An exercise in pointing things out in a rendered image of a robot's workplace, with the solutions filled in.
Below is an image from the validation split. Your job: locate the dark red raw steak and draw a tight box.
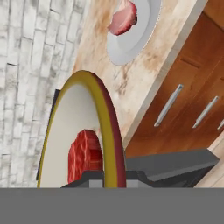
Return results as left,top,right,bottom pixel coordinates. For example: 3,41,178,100
66,129,104,185

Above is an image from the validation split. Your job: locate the white round plate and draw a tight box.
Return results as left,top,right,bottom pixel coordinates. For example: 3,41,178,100
105,0,162,67

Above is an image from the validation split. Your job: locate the silver bar cupboard handle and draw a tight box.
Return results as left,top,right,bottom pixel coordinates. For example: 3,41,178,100
153,83,185,128
192,95,220,130
216,118,224,131

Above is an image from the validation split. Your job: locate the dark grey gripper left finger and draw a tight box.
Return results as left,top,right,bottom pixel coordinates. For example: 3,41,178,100
60,170,105,189

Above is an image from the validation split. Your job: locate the wooden cupboard door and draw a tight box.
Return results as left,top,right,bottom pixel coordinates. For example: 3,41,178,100
171,56,224,154
124,11,224,160

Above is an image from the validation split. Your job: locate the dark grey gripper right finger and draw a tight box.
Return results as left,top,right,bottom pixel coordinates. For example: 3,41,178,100
125,148,221,189

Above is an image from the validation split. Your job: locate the yellow rimmed maroon bowl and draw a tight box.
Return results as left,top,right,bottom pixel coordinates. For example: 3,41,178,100
35,69,128,189

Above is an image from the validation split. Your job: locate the pink raw steak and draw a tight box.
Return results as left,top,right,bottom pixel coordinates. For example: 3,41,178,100
106,0,138,37

